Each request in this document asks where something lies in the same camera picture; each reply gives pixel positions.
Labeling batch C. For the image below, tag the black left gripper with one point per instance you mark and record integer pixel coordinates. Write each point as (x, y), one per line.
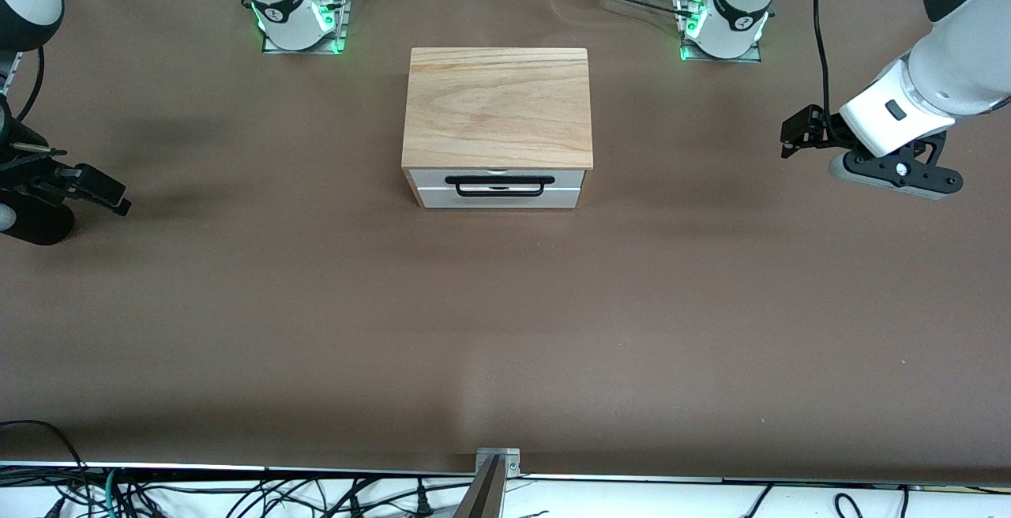
(826, 129)

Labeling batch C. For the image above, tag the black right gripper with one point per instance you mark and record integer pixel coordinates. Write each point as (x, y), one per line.
(22, 173)

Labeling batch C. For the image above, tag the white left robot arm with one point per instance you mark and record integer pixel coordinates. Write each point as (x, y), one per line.
(956, 68)

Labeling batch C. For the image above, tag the wooden drawer cabinet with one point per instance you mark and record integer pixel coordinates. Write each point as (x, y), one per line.
(497, 103)

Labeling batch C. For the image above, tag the white drawer front with notch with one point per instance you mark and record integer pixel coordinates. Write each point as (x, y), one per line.
(442, 199)

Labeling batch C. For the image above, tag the brown table cover sheet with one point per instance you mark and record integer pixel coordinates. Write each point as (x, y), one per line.
(237, 328)

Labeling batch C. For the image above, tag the aluminium table edge strip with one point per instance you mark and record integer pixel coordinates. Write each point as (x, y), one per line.
(197, 468)

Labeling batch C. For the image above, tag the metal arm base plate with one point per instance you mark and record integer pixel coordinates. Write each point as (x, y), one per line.
(341, 32)
(754, 52)

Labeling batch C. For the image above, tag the silver mounting bracket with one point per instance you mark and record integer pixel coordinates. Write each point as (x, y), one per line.
(509, 459)

